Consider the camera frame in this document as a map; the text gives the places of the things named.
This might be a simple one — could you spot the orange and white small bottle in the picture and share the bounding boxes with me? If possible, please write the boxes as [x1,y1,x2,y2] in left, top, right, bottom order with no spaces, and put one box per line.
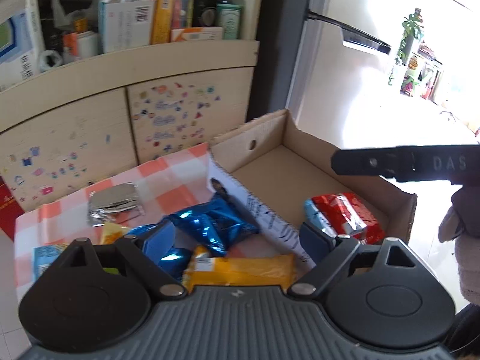
[62,19,101,64]

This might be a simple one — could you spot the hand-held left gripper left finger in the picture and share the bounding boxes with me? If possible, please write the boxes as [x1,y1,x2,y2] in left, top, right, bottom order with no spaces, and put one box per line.
[56,237,188,301]

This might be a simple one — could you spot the green potted plant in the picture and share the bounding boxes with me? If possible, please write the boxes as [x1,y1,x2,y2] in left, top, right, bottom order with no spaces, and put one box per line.
[387,7,425,87]

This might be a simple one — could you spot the clear plastic bag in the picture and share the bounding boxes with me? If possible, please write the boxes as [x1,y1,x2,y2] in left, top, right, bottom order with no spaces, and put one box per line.
[50,0,99,31]

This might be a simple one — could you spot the wooden cabinet with stickers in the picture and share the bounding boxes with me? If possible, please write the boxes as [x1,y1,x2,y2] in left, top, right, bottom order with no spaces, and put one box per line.
[0,39,260,212]

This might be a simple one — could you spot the person's fuzzy pink clothing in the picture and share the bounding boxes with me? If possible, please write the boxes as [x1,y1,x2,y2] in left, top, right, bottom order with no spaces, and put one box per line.
[454,232,480,305]

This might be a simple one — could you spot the white medicine box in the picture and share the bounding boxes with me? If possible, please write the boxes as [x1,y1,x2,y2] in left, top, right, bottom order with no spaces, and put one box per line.
[98,0,157,54]

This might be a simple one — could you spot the colourful striped box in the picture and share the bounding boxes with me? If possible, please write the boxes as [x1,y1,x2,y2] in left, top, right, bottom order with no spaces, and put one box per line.
[168,0,197,30]

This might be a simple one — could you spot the small yellow snack packet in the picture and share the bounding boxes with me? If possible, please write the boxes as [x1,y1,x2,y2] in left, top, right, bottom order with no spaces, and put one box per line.
[99,221,131,246]

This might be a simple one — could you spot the silver foil snack packet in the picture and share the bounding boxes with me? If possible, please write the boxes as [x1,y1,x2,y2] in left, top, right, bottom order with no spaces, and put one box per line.
[87,182,146,227]

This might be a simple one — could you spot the tall yellow box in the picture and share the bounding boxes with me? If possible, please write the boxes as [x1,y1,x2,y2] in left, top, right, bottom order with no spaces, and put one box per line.
[151,0,177,45]

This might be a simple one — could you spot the long yellow snack packet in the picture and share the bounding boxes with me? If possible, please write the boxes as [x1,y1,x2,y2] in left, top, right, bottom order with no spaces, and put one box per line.
[182,245,298,296]

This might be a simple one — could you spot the person's right forearm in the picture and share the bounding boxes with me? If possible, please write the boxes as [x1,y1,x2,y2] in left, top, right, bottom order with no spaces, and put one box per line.
[438,184,480,242]

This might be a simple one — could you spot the red snack packet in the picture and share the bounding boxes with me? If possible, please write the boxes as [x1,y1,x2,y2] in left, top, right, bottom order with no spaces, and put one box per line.
[304,192,386,245]

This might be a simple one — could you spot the orange checkered tablecloth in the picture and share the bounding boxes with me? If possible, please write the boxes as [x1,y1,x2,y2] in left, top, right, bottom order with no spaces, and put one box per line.
[14,142,312,297]

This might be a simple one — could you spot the black and white roll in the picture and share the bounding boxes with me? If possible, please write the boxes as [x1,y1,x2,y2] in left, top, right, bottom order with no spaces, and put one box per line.
[37,49,63,73]

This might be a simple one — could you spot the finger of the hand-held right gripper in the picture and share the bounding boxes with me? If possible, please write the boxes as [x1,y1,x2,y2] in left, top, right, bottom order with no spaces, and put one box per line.
[331,145,416,184]

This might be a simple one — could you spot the cardboard box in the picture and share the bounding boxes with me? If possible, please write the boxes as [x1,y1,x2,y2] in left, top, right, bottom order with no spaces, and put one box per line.
[208,109,419,271]

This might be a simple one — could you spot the red gift box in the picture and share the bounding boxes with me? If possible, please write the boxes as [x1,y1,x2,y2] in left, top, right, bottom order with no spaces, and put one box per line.
[0,177,24,241]

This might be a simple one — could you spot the green glass bottle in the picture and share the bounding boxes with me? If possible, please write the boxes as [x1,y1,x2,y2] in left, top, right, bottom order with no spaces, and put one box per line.
[215,0,245,40]

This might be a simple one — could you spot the light blue snack packet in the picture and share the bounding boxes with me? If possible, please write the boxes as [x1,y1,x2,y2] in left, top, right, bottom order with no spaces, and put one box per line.
[33,245,69,283]

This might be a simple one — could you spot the orange and white flat box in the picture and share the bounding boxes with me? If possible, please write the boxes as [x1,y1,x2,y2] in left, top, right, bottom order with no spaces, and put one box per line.
[170,26,225,43]

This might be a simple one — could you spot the blue and white package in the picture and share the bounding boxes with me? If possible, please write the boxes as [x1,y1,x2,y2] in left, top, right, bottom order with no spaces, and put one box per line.
[0,0,46,91]

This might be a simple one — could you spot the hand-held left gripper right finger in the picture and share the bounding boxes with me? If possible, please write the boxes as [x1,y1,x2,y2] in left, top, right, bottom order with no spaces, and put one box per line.
[287,222,417,301]

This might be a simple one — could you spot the blue foil snack packet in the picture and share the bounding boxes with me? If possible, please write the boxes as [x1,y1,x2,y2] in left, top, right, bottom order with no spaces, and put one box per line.
[168,199,262,257]
[124,224,191,271]

